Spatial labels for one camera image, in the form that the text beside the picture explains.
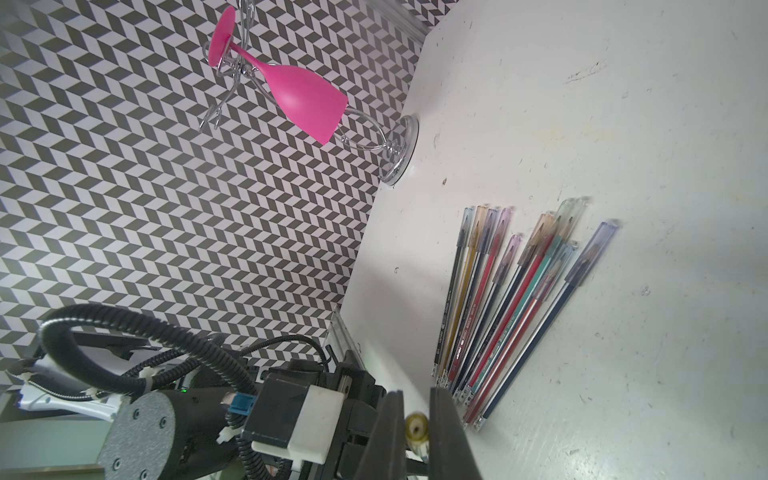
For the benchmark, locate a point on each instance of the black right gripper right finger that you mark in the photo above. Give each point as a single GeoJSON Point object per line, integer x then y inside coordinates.
{"type": "Point", "coordinates": [450, 455]}

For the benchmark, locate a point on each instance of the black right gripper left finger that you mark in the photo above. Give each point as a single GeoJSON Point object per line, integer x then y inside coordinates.
{"type": "Point", "coordinates": [384, 455]}

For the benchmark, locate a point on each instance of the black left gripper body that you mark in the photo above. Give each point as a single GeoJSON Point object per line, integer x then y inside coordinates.
{"type": "Point", "coordinates": [359, 413]}

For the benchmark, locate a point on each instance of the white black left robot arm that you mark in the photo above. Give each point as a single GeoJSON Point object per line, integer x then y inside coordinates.
{"type": "Point", "coordinates": [182, 405]}

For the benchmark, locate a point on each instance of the teal pencil clear cap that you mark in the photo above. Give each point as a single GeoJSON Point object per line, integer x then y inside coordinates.
{"type": "Point", "coordinates": [532, 265]}

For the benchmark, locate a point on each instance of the black pencil purple cap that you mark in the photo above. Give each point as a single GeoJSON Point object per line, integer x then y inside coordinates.
{"type": "Point", "coordinates": [481, 246]}

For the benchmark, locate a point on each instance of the dark blue pencil purple cap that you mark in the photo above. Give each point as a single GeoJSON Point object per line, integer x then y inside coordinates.
{"type": "Point", "coordinates": [472, 345]}

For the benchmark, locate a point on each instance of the red pencil blue cap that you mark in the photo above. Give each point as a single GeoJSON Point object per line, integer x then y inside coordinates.
{"type": "Point", "coordinates": [549, 272]}

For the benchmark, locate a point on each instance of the pink plastic wine glass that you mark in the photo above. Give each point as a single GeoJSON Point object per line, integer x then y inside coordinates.
{"type": "Point", "coordinates": [308, 100]}

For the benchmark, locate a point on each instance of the wire glass rack stand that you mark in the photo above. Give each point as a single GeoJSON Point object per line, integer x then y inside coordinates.
{"type": "Point", "coordinates": [358, 131]}

